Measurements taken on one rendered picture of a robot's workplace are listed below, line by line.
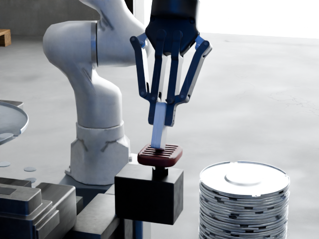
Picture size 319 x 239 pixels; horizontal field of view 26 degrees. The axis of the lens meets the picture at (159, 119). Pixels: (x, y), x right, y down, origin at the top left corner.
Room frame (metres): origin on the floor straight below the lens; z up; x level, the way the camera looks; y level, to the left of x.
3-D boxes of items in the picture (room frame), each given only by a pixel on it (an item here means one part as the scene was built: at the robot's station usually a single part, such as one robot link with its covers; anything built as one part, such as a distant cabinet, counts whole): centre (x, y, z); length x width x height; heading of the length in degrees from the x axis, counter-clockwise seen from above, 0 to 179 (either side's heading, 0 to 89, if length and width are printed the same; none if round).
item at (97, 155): (1.65, 0.14, 0.52); 0.22 x 0.19 x 0.14; 170
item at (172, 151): (0.99, 0.00, 0.71); 0.07 x 0.06 x 0.08; 163
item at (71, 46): (1.61, 0.18, 0.71); 0.18 x 0.11 x 0.25; 92
